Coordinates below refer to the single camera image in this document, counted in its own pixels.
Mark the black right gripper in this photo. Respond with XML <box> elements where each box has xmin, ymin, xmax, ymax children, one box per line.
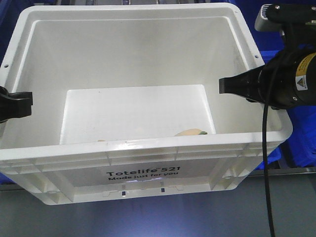
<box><xmin>219</xmin><ymin>49</ymin><xmax>316</xmax><ymax>109</ymax></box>

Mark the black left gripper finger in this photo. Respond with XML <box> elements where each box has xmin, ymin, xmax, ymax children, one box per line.
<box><xmin>0</xmin><ymin>86</ymin><xmax>33</xmax><ymax>123</ymax></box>

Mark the yellow plush ball toy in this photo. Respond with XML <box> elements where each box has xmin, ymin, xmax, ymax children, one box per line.
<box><xmin>175</xmin><ymin>128</ymin><xmax>208</xmax><ymax>136</ymax></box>

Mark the white plastic tote box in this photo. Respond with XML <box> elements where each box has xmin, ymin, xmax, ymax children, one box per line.
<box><xmin>0</xmin><ymin>2</ymin><xmax>294</xmax><ymax>205</ymax></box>

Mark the blue storage bin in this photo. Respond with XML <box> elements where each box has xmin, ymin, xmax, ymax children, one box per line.
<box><xmin>0</xmin><ymin>0</ymin><xmax>34</xmax><ymax>63</ymax></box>
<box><xmin>254</xmin><ymin>50</ymin><xmax>316</xmax><ymax>171</ymax></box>

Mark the blue storage bin left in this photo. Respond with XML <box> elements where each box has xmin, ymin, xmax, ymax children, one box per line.
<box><xmin>0</xmin><ymin>0</ymin><xmax>34</xmax><ymax>63</ymax></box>

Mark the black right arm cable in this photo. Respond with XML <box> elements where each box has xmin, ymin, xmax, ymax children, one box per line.
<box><xmin>262</xmin><ymin>66</ymin><xmax>277</xmax><ymax>237</ymax></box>

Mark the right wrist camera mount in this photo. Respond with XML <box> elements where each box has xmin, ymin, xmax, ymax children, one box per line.
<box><xmin>254</xmin><ymin>3</ymin><xmax>316</xmax><ymax>49</ymax></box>

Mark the grey metal shelf frame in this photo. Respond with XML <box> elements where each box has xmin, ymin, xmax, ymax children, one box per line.
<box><xmin>0</xmin><ymin>167</ymin><xmax>316</xmax><ymax>192</ymax></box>

